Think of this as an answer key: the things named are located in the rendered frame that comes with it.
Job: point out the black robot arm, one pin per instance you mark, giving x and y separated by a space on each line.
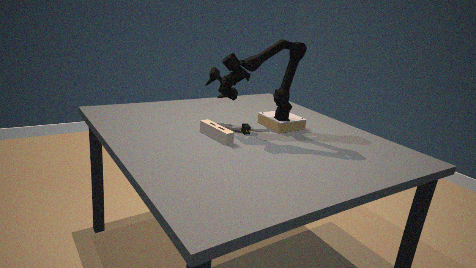
282 95

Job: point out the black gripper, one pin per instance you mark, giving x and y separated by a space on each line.
215 74

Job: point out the black two-prong plug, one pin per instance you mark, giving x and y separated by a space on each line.
245 128

